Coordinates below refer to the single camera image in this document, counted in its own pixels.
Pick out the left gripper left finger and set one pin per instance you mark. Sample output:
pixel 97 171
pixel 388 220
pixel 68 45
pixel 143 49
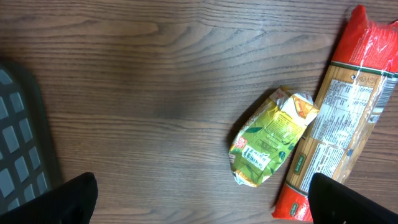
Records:
pixel 72 202

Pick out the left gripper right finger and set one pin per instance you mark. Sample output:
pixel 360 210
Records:
pixel 332 202

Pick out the green tea packet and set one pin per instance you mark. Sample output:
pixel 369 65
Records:
pixel 267 138

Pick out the orange spaghetti package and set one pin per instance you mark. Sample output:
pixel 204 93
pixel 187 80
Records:
pixel 355 90

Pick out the grey plastic shopping basket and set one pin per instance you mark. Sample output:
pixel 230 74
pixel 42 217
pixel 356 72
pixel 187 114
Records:
pixel 29 166

